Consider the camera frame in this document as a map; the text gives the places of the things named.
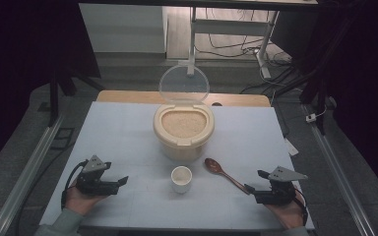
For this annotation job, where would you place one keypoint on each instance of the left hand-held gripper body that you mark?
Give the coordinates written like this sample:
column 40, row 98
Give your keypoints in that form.
column 95, row 187

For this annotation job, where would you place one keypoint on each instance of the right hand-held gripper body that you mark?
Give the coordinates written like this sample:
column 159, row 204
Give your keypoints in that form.
column 275, row 193

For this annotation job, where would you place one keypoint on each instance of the brown wooden spoon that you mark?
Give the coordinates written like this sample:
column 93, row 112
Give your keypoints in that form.
column 212, row 165

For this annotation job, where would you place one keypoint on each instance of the white cup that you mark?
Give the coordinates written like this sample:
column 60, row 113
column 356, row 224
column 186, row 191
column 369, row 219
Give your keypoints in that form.
column 181, row 187

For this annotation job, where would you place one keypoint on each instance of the beige rice container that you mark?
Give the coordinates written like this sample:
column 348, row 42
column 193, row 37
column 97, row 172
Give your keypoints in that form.
column 183, row 147

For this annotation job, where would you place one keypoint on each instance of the rice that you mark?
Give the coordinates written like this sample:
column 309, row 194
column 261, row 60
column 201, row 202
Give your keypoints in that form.
column 183, row 124

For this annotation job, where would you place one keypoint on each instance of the person's left hand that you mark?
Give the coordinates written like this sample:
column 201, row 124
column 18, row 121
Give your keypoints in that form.
column 78, row 203

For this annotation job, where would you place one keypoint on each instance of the person's right hand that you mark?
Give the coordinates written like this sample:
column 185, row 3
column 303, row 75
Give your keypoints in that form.
column 288, row 214

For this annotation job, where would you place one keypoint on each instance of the pale table mat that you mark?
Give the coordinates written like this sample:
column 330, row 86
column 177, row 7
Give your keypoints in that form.
column 118, row 137

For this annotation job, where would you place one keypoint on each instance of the white paper tag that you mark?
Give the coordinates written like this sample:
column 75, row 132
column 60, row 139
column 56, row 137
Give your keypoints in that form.
column 291, row 148

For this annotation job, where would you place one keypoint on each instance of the black tripod stand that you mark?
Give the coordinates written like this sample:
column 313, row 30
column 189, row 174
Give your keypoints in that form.
column 320, row 98

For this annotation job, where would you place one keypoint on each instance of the clear plastic container lid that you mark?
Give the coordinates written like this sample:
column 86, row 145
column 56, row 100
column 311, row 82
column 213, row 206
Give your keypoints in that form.
column 183, row 83

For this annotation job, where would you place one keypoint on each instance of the dark curtain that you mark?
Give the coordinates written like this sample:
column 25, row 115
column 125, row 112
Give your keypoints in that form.
column 13, row 65
column 364, row 82

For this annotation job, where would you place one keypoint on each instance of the aluminium rail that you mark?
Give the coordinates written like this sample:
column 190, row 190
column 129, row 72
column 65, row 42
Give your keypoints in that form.
column 334, row 170
column 29, row 173

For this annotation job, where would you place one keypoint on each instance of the white desk frame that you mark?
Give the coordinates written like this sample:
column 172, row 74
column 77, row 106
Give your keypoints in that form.
column 229, row 28

